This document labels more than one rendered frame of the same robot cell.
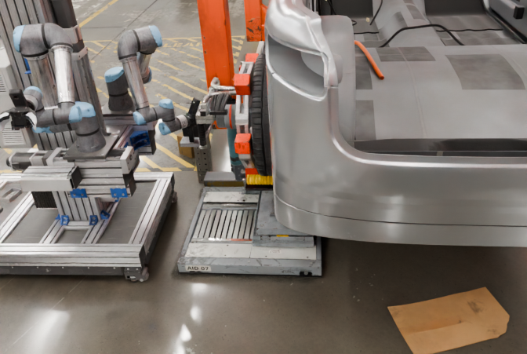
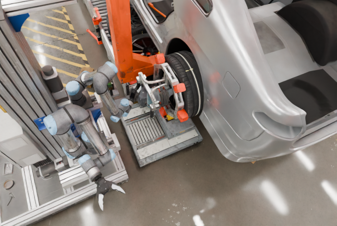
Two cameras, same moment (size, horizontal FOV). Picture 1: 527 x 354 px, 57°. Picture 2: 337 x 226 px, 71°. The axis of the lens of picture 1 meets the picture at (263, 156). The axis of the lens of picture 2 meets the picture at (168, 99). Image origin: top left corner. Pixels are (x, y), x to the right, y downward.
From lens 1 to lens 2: 1.79 m
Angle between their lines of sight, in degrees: 38
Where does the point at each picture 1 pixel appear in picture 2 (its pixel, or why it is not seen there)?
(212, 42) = (122, 44)
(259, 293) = (182, 161)
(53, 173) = (79, 171)
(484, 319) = not seen: hidden behind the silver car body
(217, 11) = (127, 27)
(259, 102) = (191, 95)
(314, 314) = (209, 161)
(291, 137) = (266, 149)
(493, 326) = not seen: hidden behind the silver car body
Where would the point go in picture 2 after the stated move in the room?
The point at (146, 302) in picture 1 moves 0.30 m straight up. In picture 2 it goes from (137, 191) to (136, 184)
